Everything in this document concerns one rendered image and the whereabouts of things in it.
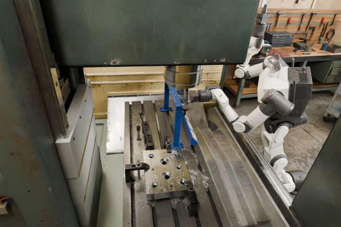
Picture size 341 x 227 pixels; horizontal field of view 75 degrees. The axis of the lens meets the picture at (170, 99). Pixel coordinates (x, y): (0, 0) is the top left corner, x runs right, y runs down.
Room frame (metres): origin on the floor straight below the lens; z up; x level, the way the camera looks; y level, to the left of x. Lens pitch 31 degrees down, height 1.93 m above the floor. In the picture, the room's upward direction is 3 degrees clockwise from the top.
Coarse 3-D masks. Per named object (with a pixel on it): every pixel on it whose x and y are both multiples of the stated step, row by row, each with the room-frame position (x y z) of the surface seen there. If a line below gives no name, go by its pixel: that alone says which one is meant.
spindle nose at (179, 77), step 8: (168, 72) 0.80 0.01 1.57; (176, 72) 0.78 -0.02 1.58; (184, 72) 0.78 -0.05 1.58; (192, 72) 0.78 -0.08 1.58; (200, 72) 0.82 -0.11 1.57; (168, 80) 0.80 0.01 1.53; (176, 80) 0.78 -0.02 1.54; (184, 80) 0.78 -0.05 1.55; (192, 80) 0.78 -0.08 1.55; (200, 80) 0.83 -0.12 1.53; (184, 88) 0.78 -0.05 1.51
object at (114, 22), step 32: (64, 0) 0.66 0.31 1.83; (96, 0) 0.67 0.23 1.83; (128, 0) 0.69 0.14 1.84; (160, 0) 0.71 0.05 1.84; (192, 0) 0.73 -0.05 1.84; (224, 0) 0.75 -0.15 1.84; (256, 0) 0.77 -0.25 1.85; (64, 32) 0.65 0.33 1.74; (96, 32) 0.67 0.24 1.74; (128, 32) 0.69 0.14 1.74; (160, 32) 0.71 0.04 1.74; (192, 32) 0.73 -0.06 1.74; (224, 32) 0.75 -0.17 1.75; (64, 64) 0.65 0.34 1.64; (96, 64) 0.67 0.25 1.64; (128, 64) 0.69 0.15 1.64; (160, 64) 0.72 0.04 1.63; (192, 64) 0.74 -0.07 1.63; (224, 64) 0.76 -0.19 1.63
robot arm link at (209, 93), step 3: (207, 87) 1.33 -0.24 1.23; (210, 87) 1.34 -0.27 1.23; (213, 87) 1.34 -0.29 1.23; (216, 87) 1.34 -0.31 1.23; (219, 87) 1.35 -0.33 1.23; (207, 90) 1.30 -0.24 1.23; (213, 90) 1.31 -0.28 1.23; (207, 93) 1.28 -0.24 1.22; (210, 93) 1.28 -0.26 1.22; (207, 96) 1.27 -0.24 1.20; (210, 96) 1.27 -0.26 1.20; (213, 96) 1.28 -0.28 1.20; (207, 99) 1.26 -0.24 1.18; (210, 99) 1.28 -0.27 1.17; (213, 99) 1.29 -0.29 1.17
